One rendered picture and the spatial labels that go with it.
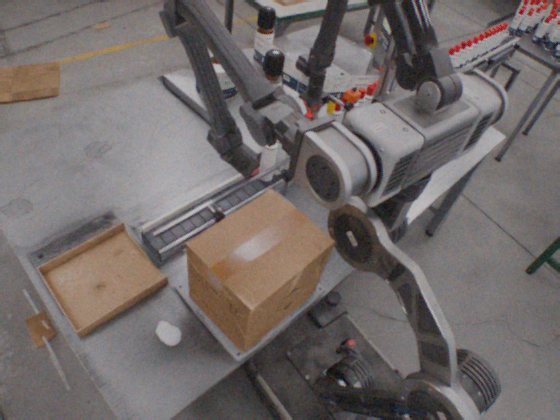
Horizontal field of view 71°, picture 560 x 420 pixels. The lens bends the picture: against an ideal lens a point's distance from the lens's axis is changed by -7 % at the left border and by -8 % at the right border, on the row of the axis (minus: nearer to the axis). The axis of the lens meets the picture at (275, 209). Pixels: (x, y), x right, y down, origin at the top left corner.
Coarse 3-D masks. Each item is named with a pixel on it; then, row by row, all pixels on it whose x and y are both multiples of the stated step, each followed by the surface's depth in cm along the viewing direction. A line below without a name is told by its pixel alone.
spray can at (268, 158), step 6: (276, 144) 143; (264, 150) 143; (270, 150) 142; (276, 150) 144; (264, 156) 145; (270, 156) 144; (264, 162) 147; (270, 162) 147; (264, 168) 149; (270, 174) 151; (264, 180) 153; (270, 180) 154
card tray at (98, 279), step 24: (96, 240) 131; (120, 240) 135; (48, 264) 122; (72, 264) 126; (96, 264) 128; (120, 264) 129; (144, 264) 130; (72, 288) 121; (96, 288) 122; (120, 288) 124; (144, 288) 125; (72, 312) 116; (96, 312) 118; (120, 312) 119
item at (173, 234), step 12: (240, 180) 153; (276, 180) 155; (240, 192) 149; (252, 192) 150; (216, 204) 144; (228, 204) 145; (180, 216) 138; (204, 216) 140; (156, 228) 134; (180, 228) 135; (192, 228) 136; (156, 240) 131; (168, 240) 132
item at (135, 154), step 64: (64, 128) 166; (128, 128) 171; (192, 128) 176; (0, 192) 141; (64, 192) 145; (128, 192) 149; (192, 192) 153; (64, 320) 115; (128, 320) 118; (192, 320) 121; (128, 384) 106; (192, 384) 109
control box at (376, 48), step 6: (378, 12) 139; (378, 18) 139; (384, 18) 135; (378, 24) 139; (378, 30) 139; (384, 30) 135; (372, 36) 144; (378, 36) 140; (378, 42) 140; (390, 42) 131; (372, 48) 145; (378, 48) 140; (378, 54) 140; (384, 54) 136; (378, 60) 140; (384, 60) 136
